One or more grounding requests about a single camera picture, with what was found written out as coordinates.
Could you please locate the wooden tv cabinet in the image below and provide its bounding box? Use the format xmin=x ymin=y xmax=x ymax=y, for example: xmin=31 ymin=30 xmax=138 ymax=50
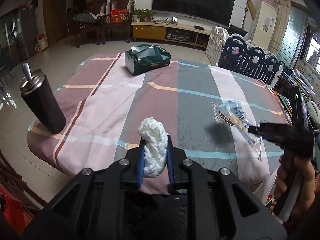
xmin=131 ymin=22 xmax=210 ymax=49

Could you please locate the white tissue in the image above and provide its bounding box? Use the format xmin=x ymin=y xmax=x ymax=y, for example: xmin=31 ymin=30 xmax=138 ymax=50
xmin=138 ymin=116 xmax=168 ymax=178

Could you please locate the grey green cushion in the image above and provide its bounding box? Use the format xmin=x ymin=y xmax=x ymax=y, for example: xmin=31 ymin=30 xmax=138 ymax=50
xmin=306 ymin=101 xmax=320 ymax=129

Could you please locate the potted green plant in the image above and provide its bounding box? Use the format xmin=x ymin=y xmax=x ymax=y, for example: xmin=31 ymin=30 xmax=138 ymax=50
xmin=133 ymin=9 xmax=155 ymax=22

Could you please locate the navy blue playpen fence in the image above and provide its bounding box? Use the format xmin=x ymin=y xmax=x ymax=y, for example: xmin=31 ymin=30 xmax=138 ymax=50
xmin=217 ymin=36 xmax=286 ymax=85

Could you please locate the black laptop monitor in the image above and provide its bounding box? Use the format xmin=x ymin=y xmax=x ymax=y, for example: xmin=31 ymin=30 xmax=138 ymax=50
xmin=227 ymin=24 xmax=248 ymax=38

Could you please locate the red gift box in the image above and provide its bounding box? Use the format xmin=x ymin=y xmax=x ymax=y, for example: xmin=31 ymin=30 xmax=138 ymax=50
xmin=110 ymin=9 xmax=130 ymax=23

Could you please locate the plaid checked tablecloth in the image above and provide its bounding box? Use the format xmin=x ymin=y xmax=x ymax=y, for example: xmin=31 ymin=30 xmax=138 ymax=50
xmin=27 ymin=53 xmax=287 ymax=190

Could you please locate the dark wooden armchair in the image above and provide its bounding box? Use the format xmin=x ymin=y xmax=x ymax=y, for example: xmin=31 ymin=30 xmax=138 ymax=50
xmin=101 ymin=0 xmax=132 ymax=43
xmin=73 ymin=0 xmax=107 ymax=48

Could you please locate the white air conditioner unit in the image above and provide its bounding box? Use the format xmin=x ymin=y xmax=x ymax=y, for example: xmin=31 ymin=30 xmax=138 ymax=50
xmin=250 ymin=1 xmax=278 ymax=49

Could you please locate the green tissue box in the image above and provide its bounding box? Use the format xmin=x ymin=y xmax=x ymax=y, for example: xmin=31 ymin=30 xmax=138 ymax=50
xmin=125 ymin=44 xmax=171 ymax=76

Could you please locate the stack of books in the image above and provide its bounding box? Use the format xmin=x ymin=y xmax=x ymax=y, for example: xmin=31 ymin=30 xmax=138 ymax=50
xmin=273 ymin=69 xmax=315 ymax=101

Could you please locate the clear blue plastic wrapper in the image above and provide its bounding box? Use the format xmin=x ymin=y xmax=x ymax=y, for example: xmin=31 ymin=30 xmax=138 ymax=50
xmin=218 ymin=100 xmax=263 ymax=162

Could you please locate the person's right hand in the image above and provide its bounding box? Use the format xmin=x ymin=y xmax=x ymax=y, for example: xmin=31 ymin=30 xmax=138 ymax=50
xmin=273 ymin=152 xmax=316 ymax=224

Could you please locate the white playpen fence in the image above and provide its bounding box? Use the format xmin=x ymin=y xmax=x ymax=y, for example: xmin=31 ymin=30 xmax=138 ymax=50
xmin=205 ymin=27 xmax=229 ymax=66

